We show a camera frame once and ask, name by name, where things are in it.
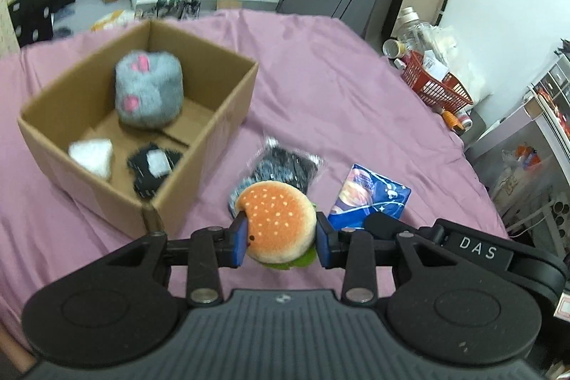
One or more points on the blue printed packet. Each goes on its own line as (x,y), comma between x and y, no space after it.
(363,193)

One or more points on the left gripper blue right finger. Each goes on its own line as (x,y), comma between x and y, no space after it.
(327,246)

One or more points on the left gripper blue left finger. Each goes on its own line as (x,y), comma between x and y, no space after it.
(236,243)

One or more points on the orange bottle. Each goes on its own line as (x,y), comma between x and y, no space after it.
(452,122)

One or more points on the black felt patch white centre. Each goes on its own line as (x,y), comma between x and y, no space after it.
(151,165)

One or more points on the clear plastic jar white lid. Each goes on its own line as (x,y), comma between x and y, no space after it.
(416,34)

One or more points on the black item in plastic bag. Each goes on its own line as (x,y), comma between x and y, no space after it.
(278,162)

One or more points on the pink bed sheet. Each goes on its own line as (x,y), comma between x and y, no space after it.
(320,88)

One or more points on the grey fluffy plush toy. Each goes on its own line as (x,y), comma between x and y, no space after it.
(148,89)

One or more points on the hamburger plush toy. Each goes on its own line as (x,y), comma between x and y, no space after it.
(281,223)

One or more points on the yellow white clothing pile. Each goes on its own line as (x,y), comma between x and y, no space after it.
(114,19)

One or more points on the grey sneakers pair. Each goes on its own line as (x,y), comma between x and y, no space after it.
(177,9)

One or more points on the white desk shelf unit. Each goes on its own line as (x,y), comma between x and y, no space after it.
(523,160)

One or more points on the white fluffy triangle toy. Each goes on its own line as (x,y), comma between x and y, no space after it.
(94,155)

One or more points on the red plastic basket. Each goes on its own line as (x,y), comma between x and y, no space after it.
(449,93)

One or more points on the open cardboard box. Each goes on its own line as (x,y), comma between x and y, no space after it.
(80,105)

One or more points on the small brown paper bag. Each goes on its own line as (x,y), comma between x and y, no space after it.
(229,5)

